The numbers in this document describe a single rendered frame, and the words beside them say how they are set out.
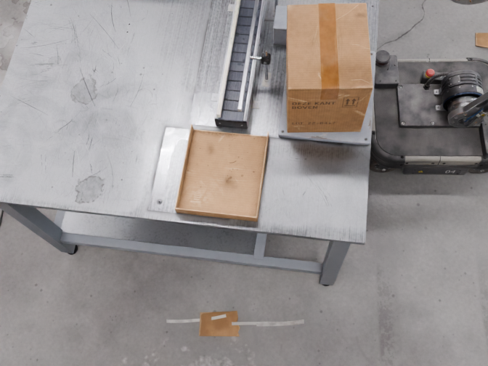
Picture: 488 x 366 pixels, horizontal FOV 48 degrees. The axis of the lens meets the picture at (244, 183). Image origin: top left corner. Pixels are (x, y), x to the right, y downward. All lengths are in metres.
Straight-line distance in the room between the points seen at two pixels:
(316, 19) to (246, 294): 1.30
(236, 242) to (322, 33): 1.03
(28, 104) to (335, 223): 1.14
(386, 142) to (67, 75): 1.37
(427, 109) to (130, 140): 1.37
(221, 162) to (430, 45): 1.66
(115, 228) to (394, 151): 1.27
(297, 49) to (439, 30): 1.65
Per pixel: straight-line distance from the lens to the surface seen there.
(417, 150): 2.55
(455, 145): 2.60
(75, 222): 2.53
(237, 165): 1.80
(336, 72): 1.63
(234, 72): 1.92
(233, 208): 1.75
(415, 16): 3.26
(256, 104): 1.90
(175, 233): 2.40
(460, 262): 2.68
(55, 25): 2.27
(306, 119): 1.75
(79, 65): 2.12
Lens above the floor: 2.48
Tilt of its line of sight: 68 degrees down
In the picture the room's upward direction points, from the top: 9 degrees counter-clockwise
